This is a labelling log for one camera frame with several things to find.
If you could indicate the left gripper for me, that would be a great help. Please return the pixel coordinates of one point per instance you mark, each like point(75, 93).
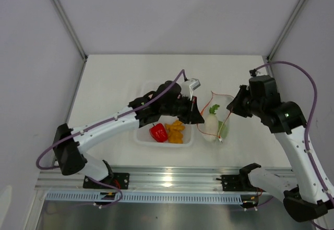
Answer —
point(192, 115)

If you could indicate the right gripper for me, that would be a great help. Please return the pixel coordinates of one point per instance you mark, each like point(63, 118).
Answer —
point(235, 107)

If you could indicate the white radish with leaves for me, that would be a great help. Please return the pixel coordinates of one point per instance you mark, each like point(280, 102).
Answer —
point(211, 124)

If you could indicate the clear zip top bag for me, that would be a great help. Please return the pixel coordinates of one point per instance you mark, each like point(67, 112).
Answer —
point(222, 113)

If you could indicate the green cabbage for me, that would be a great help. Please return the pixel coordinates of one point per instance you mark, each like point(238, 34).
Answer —
point(223, 129)

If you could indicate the red bell pepper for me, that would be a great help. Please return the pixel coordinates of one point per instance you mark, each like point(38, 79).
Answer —
point(158, 133)

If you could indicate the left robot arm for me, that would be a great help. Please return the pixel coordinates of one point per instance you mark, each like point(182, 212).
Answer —
point(72, 144)

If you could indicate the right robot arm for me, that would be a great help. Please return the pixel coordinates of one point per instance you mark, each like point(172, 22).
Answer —
point(312, 195)

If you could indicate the white plastic basket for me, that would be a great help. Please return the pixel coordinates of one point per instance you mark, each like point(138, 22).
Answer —
point(167, 115)

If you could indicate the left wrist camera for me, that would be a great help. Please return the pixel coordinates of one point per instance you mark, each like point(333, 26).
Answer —
point(189, 86)

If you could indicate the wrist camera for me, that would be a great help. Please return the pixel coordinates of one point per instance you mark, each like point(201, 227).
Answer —
point(264, 87)
point(189, 86)

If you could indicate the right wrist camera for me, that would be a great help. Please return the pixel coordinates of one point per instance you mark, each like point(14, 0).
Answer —
point(264, 87)

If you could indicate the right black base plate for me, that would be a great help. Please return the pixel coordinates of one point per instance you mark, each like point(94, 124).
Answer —
point(236, 183)

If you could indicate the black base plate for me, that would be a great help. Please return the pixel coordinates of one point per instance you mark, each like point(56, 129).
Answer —
point(236, 183)
point(119, 180)

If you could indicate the aluminium mounting rail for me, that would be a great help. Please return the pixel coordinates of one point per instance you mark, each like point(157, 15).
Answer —
point(147, 179)

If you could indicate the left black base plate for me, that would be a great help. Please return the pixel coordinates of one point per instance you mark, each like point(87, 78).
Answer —
point(119, 180)

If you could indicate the white slotted cable duct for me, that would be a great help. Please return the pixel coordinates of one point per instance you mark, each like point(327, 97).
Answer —
point(145, 197)

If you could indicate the right aluminium frame post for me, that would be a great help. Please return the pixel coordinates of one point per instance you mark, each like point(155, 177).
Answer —
point(290, 22)

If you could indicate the aluminium frame post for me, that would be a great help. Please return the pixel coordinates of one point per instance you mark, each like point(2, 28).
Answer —
point(57, 5)
point(290, 22)

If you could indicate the left aluminium frame post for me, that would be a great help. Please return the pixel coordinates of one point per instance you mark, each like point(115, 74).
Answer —
point(57, 5)

